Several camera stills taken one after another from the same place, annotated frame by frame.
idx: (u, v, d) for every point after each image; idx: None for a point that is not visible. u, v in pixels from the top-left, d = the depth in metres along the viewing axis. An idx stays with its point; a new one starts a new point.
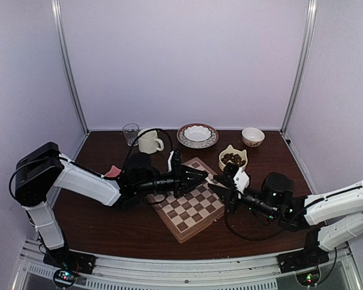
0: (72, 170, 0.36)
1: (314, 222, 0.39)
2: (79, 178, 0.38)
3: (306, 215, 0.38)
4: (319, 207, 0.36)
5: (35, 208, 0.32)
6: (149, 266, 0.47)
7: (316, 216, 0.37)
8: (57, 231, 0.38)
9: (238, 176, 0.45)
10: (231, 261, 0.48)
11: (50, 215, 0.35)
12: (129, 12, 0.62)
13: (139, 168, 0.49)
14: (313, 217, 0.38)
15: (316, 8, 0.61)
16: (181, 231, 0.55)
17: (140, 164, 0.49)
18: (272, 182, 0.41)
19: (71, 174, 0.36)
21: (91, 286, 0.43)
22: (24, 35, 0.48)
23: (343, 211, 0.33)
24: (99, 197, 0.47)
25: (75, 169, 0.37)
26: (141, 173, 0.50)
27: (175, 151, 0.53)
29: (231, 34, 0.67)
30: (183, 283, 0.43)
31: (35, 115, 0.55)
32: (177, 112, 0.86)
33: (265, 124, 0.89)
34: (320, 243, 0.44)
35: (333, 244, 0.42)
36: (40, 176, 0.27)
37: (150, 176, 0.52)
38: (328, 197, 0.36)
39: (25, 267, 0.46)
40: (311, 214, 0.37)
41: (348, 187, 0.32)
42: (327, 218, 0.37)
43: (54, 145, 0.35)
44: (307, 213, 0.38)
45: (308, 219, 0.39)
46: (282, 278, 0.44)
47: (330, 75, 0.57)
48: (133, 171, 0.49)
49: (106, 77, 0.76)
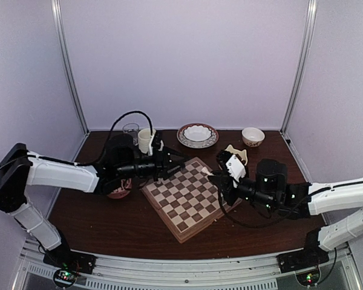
0: (41, 165, 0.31)
1: (315, 211, 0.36)
2: (53, 172, 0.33)
3: (310, 203, 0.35)
4: (326, 197, 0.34)
5: (15, 211, 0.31)
6: (149, 266, 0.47)
7: (320, 206, 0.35)
8: (49, 230, 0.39)
9: (230, 161, 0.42)
10: (231, 261, 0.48)
11: (35, 215, 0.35)
12: (129, 12, 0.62)
13: (121, 148, 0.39)
14: (316, 206, 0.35)
15: (316, 8, 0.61)
16: (181, 231, 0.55)
17: (121, 142, 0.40)
18: (262, 168, 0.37)
19: (42, 170, 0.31)
21: (91, 286, 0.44)
22: (23, 35, 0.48)
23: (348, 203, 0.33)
24: (79, 185, 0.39)
25: (46, 163, 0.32)
26: (124, 153, 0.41)
27: (156, 133, 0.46)
29: (231, 35, 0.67)
30: (183, 283, 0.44)
31: (34, 115, 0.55)
32: (178, 112, 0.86)
33: (265, 124, 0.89)
34: (320, 243, 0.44)
35: (333, 244, 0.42)
36: (11, 178, 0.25)
37: (130, 159, 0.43)
38: (334, 187, 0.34)
39: (25, 267, 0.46)
40: (316, 203, 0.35)
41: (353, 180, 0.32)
42: (331, 208, 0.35)
43: (22, 144, 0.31)
44: (311, 201, 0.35)
45: (311, 208, 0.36)
46: (282, 278, 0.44)
47: (330, 76, 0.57)
48: (114, 150, 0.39)
49: (107, 76, 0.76)
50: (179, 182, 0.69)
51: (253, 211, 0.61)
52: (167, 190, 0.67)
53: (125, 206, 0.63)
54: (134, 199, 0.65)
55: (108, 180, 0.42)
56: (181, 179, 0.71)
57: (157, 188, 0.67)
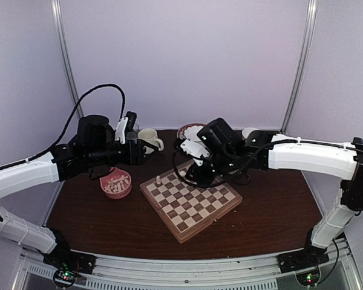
0: None
1: (274, 164, 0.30)
2: (8, 181, 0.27)
3: (271, 152, 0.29)
4: (291, 149, 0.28)
5: None
6: (149, 266, 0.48)
7: (281, 157, 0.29)
8: (40, 235, 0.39)
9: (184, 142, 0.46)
10: (231, 261, 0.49)
11: (20, 229, 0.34)
12: (128, 12, 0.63)
13: (95, 124, 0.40)
14: (277, 156, 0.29)
15: (316, 8, 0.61)
16: (181, 231, 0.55)
17: (94, 121, 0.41)
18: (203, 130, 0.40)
19: None
21: (91, 286, 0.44)
22: (23, 35, 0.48)
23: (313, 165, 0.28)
24: (46, 179, 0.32)
25: None
26: (94, 132, 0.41)
27: (130, 116, 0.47)
29: (230, 35, 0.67)
30: (183, 283, 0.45)
31: (34, 115, 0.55)
32: (178, 112, 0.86)
33: (265, 124, 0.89)
34: (311, 241, 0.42)
35: (324, 240, 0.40)
36: None
37: (101, 139, 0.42)
38: (302, 142, 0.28)
39: (25, 267, 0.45)
40: (280, 153, 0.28)
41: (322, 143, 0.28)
42: (291, 165, 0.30)
43: None
44: (273, 149, 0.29)
45: (270, 157, 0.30)
46: (282, 278, 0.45)
47: (330, 76, 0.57)
48: (86, 126, 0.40)
49: (107, 76, 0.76)
50: (179, 182, 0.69)
51: (253, 211, 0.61)
52: (167, 190, 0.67)
53: (125, 206, 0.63)
54: (134, 199, 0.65)
55: (72, 160, 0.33)
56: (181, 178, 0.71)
57: (157, 188, 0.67)
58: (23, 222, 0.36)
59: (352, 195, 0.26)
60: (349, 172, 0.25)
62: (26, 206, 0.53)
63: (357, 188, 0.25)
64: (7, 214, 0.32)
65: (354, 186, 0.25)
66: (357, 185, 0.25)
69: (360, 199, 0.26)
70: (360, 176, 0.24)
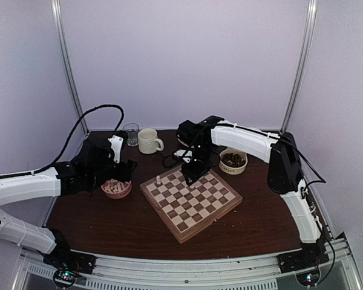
0: None
1: (215, 141, 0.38)
2: (12, 190, 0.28)
3: (212, 130, 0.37)
4: (227, 130, 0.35)
5: None
6: (149, 266, 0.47)
7: (219, 136, 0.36)
8: (40, 237, 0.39)
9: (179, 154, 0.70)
10: (231, 261, 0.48)
11: (20, 231, 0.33)
12: (127, 12, 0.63)
13: (99, 148, 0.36)
14: (217, 135, 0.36)
15: (316, 8, 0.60)
16: (181, 231, 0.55)
17: (98, 142, 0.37)
18: (186, 127, 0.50)
19: (0, 191, 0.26)
21: (91, 286, 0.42)
22: (23, 35, 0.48)
23: (240, 145, 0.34)
24: (45, 193, 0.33)
25: (1, 182, 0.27)
26: (98, 157, 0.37)
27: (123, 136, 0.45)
29: (230, 35, 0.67)
30: (183, 283, 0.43)
31: (35, 116, 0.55)
32: (177, 112, 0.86)
33: (265, 124, 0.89)
34: (300, 238, 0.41)
35: (305, 235, 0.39)
36: None
37: (104, 161, 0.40)
38: (238, 127, 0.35)
39: (25, 267, 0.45)
40: (217, 130, 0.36)
41: (255, 130, 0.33)
42: (226, 143, 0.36)
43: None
44: (214, 129, 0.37)
45: (213, 136, 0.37)
46: (282, 278, 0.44)
47: (330, 77, 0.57)
48: (91, 150, 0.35)
49: (107, 76, 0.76)
50: (179, 182, 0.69)
51: (253, 211, 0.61)
52: (167, 190, 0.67)
53: (125, 206, 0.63)
54: (134, 199, 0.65)
55: (74, 178, 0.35)
56: (181, 179, 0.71)
57: (157, 188, 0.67)
58: (22, 223, 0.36)
59: (272, 178, 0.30)
60: (267, 155, 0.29)
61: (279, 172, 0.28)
62: (28, 205, 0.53)
63: (274, 170, 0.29)
64: (5, 216, 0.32)
65: (273, 169, 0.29)
66: (273, 167, 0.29)
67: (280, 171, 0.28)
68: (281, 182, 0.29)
69: (280, 182, 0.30)
70: (275, 159, 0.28)
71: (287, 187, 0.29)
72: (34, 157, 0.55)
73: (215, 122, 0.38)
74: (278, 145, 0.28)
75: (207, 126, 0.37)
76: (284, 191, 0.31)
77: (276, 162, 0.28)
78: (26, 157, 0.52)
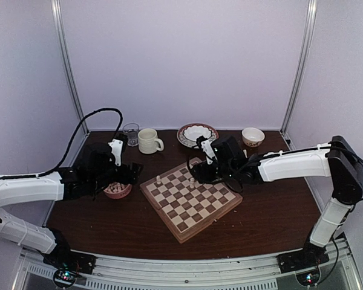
0: (2, 187, 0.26)
1: (265, 177, 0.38)
2: (16, 191, 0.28)
3: (260, 167, 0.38)
4: (274, 162, 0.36)
5: None
6: (149, 266, 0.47)
7: (268, 168, 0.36)
8: (42, 237, 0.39)
9: (206, 150, 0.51)
10: (232, 261, 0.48)
11: (19, 229, 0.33)
12: (128, 12, 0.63)
13: (100, 153, 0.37)
14: (267, 171, 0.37)
15: (316, 8, 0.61)
16: (181, 231, 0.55)
17: (99, 147, 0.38)
18: (232, 146, 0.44)
19: (5, 192, 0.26)
21: (90, 286, 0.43)
22: (22, 35, 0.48)
23: (294, 173, 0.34)
24: (47, 196, 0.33)
25: (6, 182, 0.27)
26: (100, 162, 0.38)
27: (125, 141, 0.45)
29: (229, 35, 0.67)
30: (183, 283, 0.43)
31: (35, 116, 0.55)
32: (177, 112, 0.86)
33: (265, 124, 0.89)
34: (310, 238, 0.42)
35: (323, 239, 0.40)
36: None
37: (106, 165, 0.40)
38: (284, 154, 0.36)
39: (25, 267, 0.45)
40: (265, 166, 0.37)
41: (300, 150, 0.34)
42: (278, 174, 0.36)
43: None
44: (262, 165, 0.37)
45: (262, 172, 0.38)
46: (282, 278, 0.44)
47: (330, 77, 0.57)
48: (92, 154, 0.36)
49: (106, 76, 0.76)
50: (179, 182, 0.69)
51: (254, 211, 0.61)
52: (167, 190, 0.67)
53: (125, 206, 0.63)
54: (133, 199, 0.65)
55: (77, 183, 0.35)
56: (181, 179, 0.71)
57: (157, 188, 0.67)
58: (23, 222, 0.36)
59: (339, 190, 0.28)
60: (325, 165, 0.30)
61: (343, 180, 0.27)
62: (27, 206, 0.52)
63: (338, 179, 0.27)
64: (6, 215, 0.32)
65: (335, 179, 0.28)
66: (336, 176, 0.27)
67: (345, 179, 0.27)
68: (349, 189, 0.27)
69: (349, 191, 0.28)
70: (336, 168, 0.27)
71: (360, 194, 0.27)
72: (34, 157, 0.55)
73: (259, 157, 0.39)
74: (333, 153, 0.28)
75: (252, 165, 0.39)
76: (356, 199, 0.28)
77: (336, 170, 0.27)
78: (26, 157, 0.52)
